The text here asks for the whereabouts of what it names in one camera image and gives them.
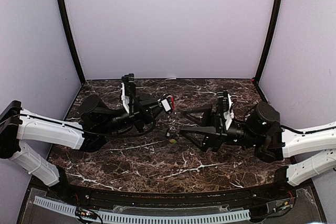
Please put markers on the left black frame post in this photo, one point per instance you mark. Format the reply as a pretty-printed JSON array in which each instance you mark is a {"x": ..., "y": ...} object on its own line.
[{"x": 70, "y": 40}]

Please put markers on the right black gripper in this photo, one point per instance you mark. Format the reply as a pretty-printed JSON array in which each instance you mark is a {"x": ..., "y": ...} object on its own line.
[{"x": 215, "y": 134}]

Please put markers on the right black frame post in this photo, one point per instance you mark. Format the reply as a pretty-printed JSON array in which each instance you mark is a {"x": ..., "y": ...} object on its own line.
[{"x": 268, "y": 41}]

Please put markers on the small circuit board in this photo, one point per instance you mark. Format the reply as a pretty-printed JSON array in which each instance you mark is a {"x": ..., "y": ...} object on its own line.
[{"x": 85, "y": 214}]

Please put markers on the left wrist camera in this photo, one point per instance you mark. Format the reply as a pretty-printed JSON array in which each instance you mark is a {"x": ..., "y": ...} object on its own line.
[{"x": 128, "y": 92}]

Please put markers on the black front rail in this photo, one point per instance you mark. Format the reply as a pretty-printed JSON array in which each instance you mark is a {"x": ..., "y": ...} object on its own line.
[{"x": 252, "y": 197}]

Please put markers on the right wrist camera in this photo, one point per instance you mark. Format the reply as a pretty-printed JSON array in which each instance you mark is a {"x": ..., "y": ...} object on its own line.
[{"x": 225, "y": 108}]

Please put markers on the large keyring with red grip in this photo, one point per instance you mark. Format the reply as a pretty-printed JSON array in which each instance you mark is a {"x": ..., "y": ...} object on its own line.
[{"x": 171, "y": 132}]

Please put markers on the white slotted cable duct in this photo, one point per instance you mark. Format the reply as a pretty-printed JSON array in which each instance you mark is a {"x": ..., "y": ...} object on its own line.
[{"x": 149, "y": 215}]

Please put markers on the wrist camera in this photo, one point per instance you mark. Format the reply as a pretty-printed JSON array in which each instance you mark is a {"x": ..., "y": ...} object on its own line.
[
  {"x": 128, "y": 92},
  {"x": 225, "y": 108}
]

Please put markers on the black white key tag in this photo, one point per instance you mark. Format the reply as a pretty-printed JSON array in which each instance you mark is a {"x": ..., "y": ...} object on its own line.
[{"x": 165, "y": 104}]

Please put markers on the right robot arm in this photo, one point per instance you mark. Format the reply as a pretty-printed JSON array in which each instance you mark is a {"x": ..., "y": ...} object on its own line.
[{"x": 271, "y": 141}]

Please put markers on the black frame post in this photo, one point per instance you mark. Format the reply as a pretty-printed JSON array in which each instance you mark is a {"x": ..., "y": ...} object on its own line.
[
  {"x": 70, "y": 40},
  {"x": 268, "y": 41}
]

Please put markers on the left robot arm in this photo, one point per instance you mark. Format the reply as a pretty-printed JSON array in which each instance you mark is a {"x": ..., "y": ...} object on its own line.
[{"x": 98, "y": 122}]

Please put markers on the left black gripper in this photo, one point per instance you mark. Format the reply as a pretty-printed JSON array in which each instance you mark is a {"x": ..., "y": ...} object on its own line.
[{"x": 142, "y": 112}]

